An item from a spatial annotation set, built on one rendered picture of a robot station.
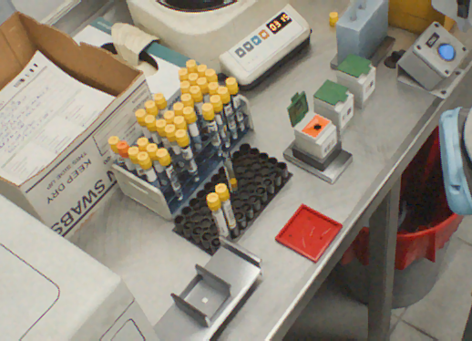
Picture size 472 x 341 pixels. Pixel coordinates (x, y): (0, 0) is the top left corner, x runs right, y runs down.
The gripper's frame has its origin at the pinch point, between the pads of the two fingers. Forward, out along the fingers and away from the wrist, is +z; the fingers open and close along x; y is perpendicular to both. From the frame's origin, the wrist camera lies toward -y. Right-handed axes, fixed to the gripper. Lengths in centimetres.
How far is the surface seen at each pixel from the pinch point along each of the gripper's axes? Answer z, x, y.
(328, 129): 5.7, 22.6, 9.5
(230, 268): 8.8, 46.7, 9.0
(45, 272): -17, 65, 10
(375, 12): 3.3, 0.4, 15.1
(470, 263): 100, -22, -3
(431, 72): 8.0, 3.6, 3.5
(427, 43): 4.9, 1.2, 5.6
